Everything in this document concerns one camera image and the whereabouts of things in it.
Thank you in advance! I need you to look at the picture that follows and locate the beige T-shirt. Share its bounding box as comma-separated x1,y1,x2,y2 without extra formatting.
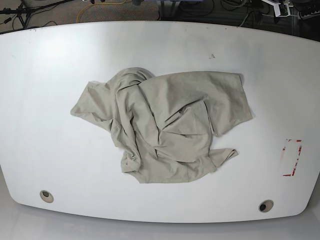
70,67,253,184

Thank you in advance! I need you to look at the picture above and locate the red tape rectangle marking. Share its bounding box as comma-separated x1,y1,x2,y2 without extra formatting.
280,139,303,177

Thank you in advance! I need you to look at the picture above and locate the white power strip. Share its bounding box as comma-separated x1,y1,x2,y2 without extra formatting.
298,9,320,21

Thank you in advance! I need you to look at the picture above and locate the black tripod stand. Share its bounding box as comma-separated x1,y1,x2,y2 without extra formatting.
0,0,41,30

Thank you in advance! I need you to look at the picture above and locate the yellow cable on floor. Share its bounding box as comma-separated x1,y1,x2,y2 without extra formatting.
76,1,126,24

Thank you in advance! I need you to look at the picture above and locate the right table cable grommet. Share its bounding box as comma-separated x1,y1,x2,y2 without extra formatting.
258,199,274,213

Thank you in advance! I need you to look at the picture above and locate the table cable grommet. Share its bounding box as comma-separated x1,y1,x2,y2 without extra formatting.
258,199,274,213
39,190,54,204

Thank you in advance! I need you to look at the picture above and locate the left table cable grommet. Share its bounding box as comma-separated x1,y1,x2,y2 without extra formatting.
39,190,54,204

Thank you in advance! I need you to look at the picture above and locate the left-side wrist camera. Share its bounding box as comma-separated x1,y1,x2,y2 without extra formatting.
261,0,291,18

